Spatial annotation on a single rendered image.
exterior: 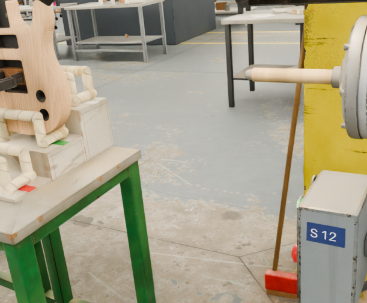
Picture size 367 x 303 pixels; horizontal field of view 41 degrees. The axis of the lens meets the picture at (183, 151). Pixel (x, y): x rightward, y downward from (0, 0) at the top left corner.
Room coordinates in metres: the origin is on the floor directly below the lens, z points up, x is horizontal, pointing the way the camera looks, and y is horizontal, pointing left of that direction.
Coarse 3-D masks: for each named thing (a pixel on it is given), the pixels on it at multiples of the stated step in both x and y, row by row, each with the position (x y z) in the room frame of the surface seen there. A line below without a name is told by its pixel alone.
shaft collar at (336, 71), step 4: (336, 68) 1.02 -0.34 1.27; (340, 68) 1.02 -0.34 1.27; (332, 72) 1.02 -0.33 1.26; (336, 72) 1.01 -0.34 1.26; (332, 76) 1.01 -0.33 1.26; (336, 76) 1.01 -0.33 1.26; (332, 80) 1.01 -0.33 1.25; (336, 80) 1.01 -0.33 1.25; (332, 84) 1.02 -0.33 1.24; (336, 84) 1.01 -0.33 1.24
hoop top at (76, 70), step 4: (64, 68) 1.65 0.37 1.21; (68, 68) 1.64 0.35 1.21; (72, 68) 1.63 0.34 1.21; (76, 68) 1.62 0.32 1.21; (80, 68) 1.61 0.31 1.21; (84, 68) 1.61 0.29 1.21; (88, 68) 1.61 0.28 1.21; (72, 72) 1.63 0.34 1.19; (76, 72) 1.62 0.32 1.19; (80, 72) 1.61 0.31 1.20
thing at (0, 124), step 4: (0, 120) 1.48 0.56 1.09; (4, 120) 1.49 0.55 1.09; (0, 124) 1.48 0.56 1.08; (4, 124) 1.49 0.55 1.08; (0, 128) 1.48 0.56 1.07; (4, 128) 1.49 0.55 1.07; (0, 132) 1.48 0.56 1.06; (4, 132) 1.48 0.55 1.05; (0, 136) 1.48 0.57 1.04; (4, 136) 1.48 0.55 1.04; (8, 136) 1.50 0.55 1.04; (0, 140) 1.48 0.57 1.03; (4, 140) 1.48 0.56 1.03; (8, 140) 1.49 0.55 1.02
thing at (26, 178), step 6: (24, 174) 1.31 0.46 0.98; (30, 174) 1.32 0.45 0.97; (36, 174) 1.34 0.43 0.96; (12, 180) 1.27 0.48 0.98; (18, 180) 1.28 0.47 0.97; (24, 180) 1.29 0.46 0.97; (30, 180) 1.31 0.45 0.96; (6, 186) 1.25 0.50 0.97; (12, 186) 1.26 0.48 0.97; (18, 186) 1.27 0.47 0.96
